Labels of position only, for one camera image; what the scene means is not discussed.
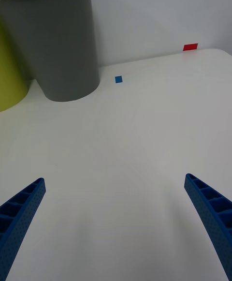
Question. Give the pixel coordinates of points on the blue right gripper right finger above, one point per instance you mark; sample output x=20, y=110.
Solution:
x=212, y=215

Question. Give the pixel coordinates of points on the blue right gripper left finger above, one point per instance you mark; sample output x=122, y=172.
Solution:
x=17, y=223

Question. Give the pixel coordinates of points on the yellow-green plastic waste bin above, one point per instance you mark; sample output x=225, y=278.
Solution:
x=8, y=80

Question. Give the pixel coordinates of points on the grey plastic waste bin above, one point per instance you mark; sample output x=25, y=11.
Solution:
x=58, y=44

